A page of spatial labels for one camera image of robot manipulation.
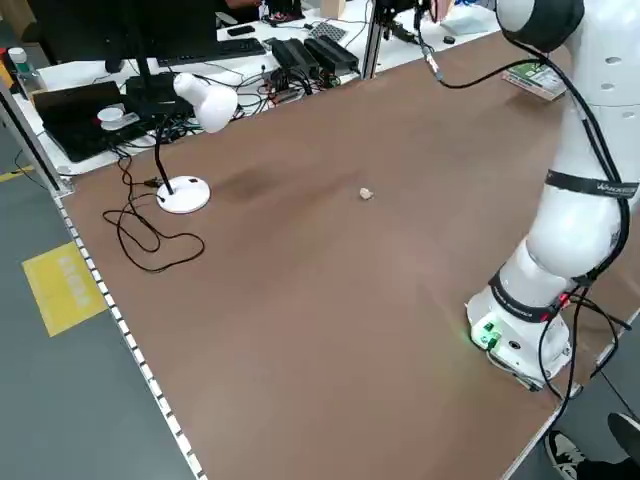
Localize green and white book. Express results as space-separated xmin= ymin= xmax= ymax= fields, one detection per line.
xmin=501 ymin=58 xmax=570 ymax=103

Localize black perforated plate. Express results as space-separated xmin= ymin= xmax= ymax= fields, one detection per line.
xmin=307 ymin=20 xmax=349 ymax=43

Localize black power brick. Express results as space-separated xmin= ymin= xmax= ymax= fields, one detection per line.
xmin=270 ymin=38 xmax=320 ymax=72
xmin=303 ymin=35 xmax=361 ymax=72

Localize circuit board with red light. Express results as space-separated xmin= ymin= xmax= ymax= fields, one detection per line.
xmin=267 ymin=69 xmax=312 ymax=104

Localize person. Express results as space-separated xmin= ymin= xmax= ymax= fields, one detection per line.
xmin=214 ymin=0 xmax=304 ymax=27
xmin=577 ymin=455 xmax=640 ymax=480

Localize black keyboard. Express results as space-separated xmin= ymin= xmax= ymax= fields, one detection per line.
xmin=156 ymin=38 xmax=268 ymax=68

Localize white desk lamp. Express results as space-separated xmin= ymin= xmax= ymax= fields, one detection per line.
xmin=153 ymin=72 xmax=239 ymax=215

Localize black computer monitor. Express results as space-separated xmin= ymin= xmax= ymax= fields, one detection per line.
xmin=28 ymin=0 xmax=219 ymax=119

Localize white round tape dispenser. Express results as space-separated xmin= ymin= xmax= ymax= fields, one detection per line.
xmin=96 ymin=105 xmax=142 ymax=133

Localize black laptop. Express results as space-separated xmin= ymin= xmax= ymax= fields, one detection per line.
xmin=32 ymin=80 xmax=154 ymax=164

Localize clear bottle white cap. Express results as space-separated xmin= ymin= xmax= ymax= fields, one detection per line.
xmin=6 ymin=47 xmax=37 ymax=99

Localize person's black white shoe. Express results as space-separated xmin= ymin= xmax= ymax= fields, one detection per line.
xmin=607 ymin=412 xmax=640 ymax=464
xmin=543 ymin=428 xmax=587 ymax=480

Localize aluminium frame post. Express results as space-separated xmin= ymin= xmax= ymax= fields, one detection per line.
xmin=360 ymin=0 xmax=390 ymax=80

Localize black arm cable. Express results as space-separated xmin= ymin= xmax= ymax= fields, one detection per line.
xmin=412 ymin=0 xmax=632 ymax=416

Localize black lamp cable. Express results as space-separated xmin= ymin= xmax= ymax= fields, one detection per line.
xmin=102 ymin=149 xmax=206 ymax=274

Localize aluminium frame rail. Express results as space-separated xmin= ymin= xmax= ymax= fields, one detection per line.
xmin=0 ymin=82 xmax=75 ymax=195

